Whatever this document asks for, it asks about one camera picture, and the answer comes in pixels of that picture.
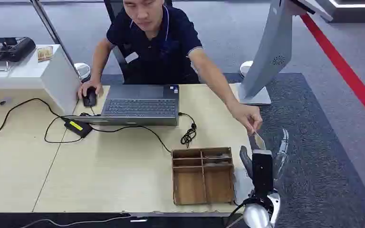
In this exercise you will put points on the person's right hand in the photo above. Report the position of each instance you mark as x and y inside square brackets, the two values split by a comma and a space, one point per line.
[86, 85]

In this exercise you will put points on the person's left hand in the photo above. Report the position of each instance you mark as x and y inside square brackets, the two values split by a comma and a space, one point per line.
[247, 114]

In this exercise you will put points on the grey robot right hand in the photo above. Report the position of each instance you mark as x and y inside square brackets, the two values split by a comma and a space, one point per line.
[262, 170]

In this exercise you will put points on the black computer mouse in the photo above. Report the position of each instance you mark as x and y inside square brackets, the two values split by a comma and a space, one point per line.
[90, 97]

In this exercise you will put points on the pale card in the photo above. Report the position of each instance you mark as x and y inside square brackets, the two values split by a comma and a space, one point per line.
[260, 141]

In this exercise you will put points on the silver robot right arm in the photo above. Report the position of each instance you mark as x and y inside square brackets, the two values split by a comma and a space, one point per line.
[258, 215]

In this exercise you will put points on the round white pole base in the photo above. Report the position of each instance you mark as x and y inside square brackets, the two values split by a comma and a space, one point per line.
[83, 70]

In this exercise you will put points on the black power adapter yellow label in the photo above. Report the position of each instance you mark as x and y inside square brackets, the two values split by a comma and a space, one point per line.
[78, 127]

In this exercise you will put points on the card in wooden box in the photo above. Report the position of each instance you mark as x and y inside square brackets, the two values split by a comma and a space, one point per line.
[217, 155]

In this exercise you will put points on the small printed card box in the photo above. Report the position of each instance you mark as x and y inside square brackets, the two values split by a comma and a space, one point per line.
[45, 53]

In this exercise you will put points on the dark grey carpet mat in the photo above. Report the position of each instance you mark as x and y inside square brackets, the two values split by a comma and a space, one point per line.
[314, 163]

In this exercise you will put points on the grey laptop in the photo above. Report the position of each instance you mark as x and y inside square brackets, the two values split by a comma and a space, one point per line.
[140, 105]

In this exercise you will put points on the white cabinet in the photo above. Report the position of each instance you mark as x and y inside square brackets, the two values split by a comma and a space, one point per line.
[28, 75]

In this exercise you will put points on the wooden compartment box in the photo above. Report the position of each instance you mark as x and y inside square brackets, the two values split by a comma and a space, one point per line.
[203, 176]

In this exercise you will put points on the slanted metal pole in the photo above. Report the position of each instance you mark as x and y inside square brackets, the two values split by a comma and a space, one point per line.
[55, 34]

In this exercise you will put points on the grey kiosk stand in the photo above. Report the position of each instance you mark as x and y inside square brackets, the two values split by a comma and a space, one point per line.
[270, 53]

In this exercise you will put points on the person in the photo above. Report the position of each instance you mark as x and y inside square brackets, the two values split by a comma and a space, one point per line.
[157, 47]

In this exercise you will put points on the black device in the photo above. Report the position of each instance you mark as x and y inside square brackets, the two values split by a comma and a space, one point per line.
[11, 47]

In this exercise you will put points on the small grey plug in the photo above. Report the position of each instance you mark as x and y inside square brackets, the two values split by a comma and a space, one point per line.
[2, 102]

